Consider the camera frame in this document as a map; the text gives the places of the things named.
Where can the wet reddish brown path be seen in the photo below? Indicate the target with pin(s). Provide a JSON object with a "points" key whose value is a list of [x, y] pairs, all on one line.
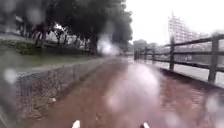
{"points": [[100, 96]]}

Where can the row of trees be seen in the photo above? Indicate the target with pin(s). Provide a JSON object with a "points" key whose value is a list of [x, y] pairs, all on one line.
{"points": [[93, 16]]}

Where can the low green hedge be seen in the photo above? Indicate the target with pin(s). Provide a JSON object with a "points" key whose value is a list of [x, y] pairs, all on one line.
{"points": [[50, 49]]}

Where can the green grass strip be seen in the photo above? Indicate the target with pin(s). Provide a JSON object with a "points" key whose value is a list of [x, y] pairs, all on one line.
{"points": [[43, 60]]}

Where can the robot's own part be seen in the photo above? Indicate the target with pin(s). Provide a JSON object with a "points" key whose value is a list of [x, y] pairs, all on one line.
{"points": [[145, 125], [76, 124]]}

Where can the grey gravel strip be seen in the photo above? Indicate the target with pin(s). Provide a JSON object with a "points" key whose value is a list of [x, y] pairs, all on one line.
{"points": [[43, 86]]}

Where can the tall pale building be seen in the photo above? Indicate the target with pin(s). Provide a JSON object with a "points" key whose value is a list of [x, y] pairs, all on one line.
{"points": [[180, 30]]}

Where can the pale ground behind fence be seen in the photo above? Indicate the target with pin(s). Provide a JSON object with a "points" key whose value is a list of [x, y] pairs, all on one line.
{"points": [[193, 70]]}

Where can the dark wooden rail fence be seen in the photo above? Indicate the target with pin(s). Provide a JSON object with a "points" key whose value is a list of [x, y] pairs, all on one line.
{"points": [[213, 56]]}

